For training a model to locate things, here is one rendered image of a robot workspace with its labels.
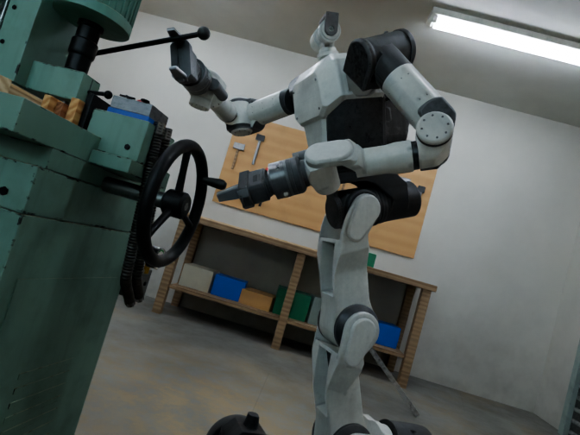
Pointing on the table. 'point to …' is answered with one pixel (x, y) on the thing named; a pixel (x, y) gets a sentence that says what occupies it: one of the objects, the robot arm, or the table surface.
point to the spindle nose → (84, 46)
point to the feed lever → (159, 41)
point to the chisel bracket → (59, 82)
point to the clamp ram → (91, 109)
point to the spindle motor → (102, 15)
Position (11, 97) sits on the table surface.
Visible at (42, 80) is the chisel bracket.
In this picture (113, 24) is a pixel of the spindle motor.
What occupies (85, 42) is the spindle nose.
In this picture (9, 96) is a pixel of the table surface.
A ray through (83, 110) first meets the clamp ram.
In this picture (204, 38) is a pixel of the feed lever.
